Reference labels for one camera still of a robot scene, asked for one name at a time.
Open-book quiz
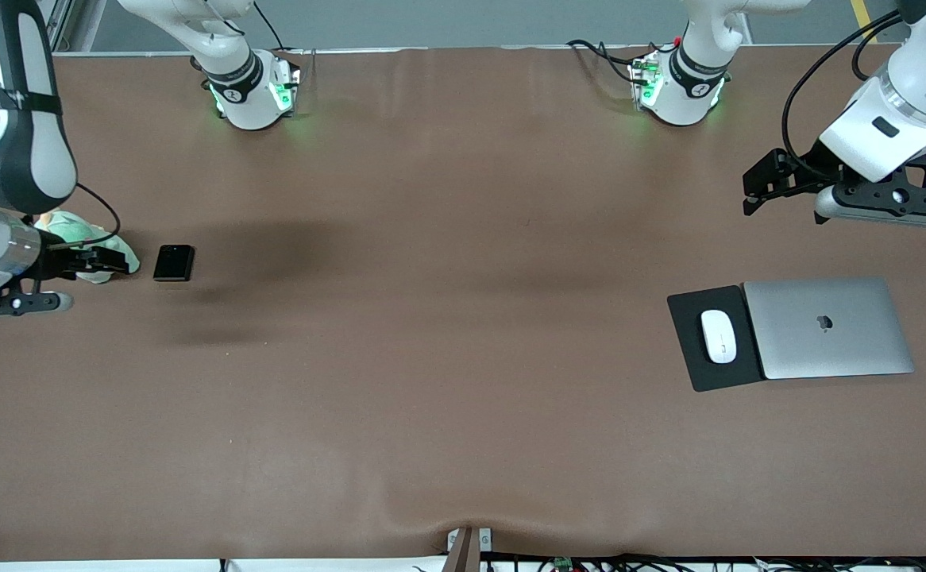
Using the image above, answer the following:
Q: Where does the black flip phone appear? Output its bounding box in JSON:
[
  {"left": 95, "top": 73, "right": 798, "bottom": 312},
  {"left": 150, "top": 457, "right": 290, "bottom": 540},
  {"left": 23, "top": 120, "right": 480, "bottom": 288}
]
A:
[{"left": 152, "top": 245, "right": 195, "bottom": 282}]

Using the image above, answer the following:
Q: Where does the white computer mouse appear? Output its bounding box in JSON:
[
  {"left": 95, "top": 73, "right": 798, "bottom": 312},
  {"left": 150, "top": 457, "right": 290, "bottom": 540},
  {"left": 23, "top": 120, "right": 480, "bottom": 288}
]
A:
[{"left": 700, "top": 309, "right": 740, "bottom": 365}]

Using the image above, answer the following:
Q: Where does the black mouse pad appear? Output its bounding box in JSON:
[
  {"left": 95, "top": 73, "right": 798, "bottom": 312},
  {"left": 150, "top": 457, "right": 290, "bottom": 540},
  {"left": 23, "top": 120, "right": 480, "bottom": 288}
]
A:
[{"left": 666, "top": 284, "right": 767, "bottom": 393}]

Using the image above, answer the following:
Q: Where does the green plush toy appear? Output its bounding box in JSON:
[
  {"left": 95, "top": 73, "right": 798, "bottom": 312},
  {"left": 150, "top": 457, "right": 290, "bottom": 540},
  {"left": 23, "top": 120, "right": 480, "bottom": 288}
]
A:
[{"left": 34, "top": 208, "right": 141, "bottom": 284}]

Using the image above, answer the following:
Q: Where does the silver closed laptop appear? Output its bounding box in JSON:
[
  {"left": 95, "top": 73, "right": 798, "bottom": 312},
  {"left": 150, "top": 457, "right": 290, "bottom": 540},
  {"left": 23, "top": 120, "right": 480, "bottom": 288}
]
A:
[{"left": 743, "top": 276, "right": 916, "bottom": 381}]

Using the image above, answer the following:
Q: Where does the brown table cover mat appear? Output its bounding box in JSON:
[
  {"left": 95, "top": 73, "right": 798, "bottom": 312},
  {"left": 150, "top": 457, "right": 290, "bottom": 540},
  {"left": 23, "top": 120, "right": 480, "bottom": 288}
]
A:
[{"left": 0, "top": 44, "right": 926, "bottom": 563}]

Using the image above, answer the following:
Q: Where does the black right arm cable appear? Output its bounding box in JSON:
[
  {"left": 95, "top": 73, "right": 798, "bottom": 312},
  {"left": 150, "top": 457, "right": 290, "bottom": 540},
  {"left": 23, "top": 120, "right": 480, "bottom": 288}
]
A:
[{"left": 74, "top": 183, "right": 122, "bottom": 245}]

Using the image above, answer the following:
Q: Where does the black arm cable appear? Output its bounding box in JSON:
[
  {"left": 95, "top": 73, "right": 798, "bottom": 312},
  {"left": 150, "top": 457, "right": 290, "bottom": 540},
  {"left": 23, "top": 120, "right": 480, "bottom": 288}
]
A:
[
  {"left": 74, "top": 183, "right": 122, "bottom": 245},
  {"left": 781, "top": 8, "right": 905, "bottom": 180}
]

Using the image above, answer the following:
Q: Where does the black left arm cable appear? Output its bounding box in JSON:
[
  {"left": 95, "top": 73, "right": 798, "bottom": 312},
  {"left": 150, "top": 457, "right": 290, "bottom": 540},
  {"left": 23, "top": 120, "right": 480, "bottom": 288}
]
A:
[{"left": 781, "top": 8, "right": 905, "bottom": 180}]

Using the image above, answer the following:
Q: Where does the black left base cable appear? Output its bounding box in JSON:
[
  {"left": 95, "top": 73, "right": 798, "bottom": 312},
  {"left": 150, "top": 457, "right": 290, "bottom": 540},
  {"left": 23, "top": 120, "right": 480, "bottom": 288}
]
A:
[{"left": 565, "top": 38, "right": 648, "bottom": 85}]

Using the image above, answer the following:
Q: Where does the black base cable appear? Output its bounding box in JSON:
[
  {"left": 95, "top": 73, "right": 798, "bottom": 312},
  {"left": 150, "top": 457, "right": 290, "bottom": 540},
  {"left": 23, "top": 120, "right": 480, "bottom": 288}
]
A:
[
  {"left": 565, "top": 38, "right": 648, "bottom": 85},
  {"left": 253, "top": 0, "right": 285, "bottom": 50}
]

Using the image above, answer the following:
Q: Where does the aluminium frame post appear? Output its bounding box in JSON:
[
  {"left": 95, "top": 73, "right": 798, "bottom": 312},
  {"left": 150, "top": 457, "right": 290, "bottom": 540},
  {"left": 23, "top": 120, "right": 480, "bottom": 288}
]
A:
[{"left": 42, "top": 0, "right": 75, "bottom": 55}]

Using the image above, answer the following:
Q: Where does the black right base cable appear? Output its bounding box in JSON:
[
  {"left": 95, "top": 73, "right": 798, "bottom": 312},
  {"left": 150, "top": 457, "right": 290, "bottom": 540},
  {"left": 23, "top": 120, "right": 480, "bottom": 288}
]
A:
[{"left": 253, "top": 0, "right": 285, "bottom": 50}]

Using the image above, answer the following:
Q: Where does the metal table clamp bracket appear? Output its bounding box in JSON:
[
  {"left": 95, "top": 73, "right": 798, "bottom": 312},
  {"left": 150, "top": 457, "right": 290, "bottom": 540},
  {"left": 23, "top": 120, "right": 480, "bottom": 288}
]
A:
[{"left": 446, "top": 527, "right": 493, "bottom": 572}]

